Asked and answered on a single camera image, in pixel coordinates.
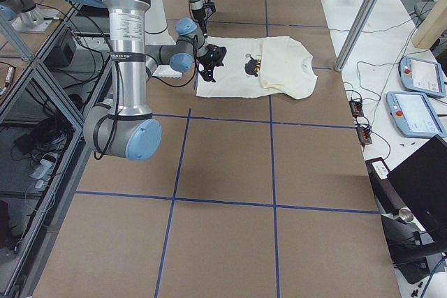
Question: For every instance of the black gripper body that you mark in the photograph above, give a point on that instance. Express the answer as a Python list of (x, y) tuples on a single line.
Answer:
[(200, 16), (206, 61)]

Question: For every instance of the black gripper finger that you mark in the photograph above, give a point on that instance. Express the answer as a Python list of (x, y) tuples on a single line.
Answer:
[(207, 75), (204, 30)]

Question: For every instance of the cream long-sleeve printed shirt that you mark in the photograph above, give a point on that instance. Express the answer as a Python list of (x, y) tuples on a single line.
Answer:
[(255, 67)]

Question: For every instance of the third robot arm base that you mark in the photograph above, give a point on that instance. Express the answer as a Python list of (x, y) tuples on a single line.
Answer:
[(27, 17)]

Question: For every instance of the far small circuit board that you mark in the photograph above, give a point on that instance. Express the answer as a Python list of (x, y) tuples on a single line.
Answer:
[(356, 108)]

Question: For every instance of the small circuit board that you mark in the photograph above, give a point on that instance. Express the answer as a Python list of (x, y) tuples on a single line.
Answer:
[(356, 108), (364, 134)]

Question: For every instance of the near small circuit board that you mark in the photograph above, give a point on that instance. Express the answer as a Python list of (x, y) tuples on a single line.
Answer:
[(364, 134)]

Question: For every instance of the white power strip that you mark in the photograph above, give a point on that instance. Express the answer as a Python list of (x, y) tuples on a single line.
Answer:
[(41, 170)]

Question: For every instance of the far blue teach pendant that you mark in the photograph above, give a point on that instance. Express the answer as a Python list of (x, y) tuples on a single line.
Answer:
[(423, 76)]

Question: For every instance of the blue teach pendant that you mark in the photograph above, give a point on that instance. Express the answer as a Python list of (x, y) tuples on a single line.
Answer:
[(423, 76), (414, 115)]

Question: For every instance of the near blue teach pendant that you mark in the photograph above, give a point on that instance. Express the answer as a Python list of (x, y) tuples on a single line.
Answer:
[(414, 115)]

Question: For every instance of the wooden beam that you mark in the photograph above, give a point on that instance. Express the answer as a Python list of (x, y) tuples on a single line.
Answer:
[(432, 27)]

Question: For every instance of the black laptop computer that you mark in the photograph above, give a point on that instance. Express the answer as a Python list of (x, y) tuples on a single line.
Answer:
[(420, 181)]

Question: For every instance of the black monitor stand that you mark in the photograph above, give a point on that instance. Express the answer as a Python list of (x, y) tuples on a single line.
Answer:
[(413, 251)]

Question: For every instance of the white camera mast column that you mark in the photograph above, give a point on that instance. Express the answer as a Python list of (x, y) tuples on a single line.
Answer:
[(157, 22)]

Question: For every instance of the aluminium frame post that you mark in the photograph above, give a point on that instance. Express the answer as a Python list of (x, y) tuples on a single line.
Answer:
[(359, 22)]

